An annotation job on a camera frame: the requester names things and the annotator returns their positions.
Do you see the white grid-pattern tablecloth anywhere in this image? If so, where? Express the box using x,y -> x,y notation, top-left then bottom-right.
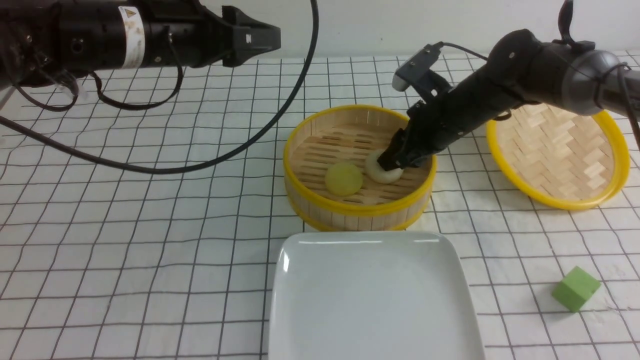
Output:
0,55 -> 639,360

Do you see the black right camera cable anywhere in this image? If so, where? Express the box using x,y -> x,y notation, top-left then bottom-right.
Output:
437,41 -> 490,63

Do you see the beige steamed bun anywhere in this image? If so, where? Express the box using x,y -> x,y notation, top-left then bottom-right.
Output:
364,148 -> 404,184

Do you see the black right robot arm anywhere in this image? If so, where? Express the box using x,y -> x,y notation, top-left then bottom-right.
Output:
377,29 -> 639,171

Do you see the yellow steamed bun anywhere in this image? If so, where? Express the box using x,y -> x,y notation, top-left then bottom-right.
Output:
324,162 -> 364,197

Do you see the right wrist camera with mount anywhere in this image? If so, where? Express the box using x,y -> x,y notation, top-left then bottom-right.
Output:
391,42 -> 452,103

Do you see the yellow-rimmed woven steamer lid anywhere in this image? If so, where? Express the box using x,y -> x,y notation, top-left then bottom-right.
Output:
486,104 -> 631,211

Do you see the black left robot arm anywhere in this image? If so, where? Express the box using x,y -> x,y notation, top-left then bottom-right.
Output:
1,0 -> 281,89

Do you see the yellow-rimmed bamboo steamer basket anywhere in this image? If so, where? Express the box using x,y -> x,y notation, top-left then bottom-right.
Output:
283,104 -> 438,231

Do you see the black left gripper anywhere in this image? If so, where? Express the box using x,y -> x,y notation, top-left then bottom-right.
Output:
145,0 -> 282,68

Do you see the white square ceramic plate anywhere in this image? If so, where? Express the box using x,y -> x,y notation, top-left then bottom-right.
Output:
268,231 -> 486,360

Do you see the green cube block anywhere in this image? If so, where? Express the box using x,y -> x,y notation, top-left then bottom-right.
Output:
551,266 -> 601,313

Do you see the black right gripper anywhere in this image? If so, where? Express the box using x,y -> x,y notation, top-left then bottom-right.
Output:
377,67 -> 515,172

